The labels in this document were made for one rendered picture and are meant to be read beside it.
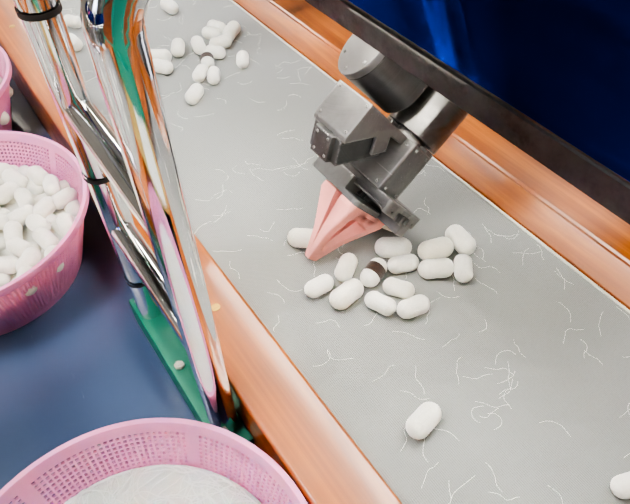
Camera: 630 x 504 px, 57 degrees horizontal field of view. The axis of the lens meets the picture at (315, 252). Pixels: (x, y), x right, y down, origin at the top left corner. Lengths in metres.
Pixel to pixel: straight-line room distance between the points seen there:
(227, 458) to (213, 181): 0.33
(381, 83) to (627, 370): 0.33
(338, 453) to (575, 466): 0.19
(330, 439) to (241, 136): 0.42
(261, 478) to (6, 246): 0.37
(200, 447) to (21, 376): 0.24
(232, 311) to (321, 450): 0.15
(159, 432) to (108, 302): 0.23
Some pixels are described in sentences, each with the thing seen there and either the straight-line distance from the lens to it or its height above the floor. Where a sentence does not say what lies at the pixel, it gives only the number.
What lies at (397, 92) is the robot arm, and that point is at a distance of 0.52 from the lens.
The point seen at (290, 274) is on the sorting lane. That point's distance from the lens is 0.59.
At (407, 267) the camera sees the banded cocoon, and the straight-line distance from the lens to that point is 0.58.
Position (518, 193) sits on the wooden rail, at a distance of 0.68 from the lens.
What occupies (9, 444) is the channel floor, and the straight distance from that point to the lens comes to 0.63.
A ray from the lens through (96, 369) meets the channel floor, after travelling 0.64.
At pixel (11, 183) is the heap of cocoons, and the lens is 0.76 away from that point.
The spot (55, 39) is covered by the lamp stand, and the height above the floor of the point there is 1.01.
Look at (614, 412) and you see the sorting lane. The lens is 0.57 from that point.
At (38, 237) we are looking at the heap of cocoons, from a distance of 0.68.
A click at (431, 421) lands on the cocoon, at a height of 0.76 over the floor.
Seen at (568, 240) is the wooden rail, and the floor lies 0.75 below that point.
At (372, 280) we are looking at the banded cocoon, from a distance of 0.56.
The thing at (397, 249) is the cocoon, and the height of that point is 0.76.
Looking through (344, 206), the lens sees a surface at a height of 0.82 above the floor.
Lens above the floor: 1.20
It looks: 50 degrees down
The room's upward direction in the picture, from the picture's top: straight up
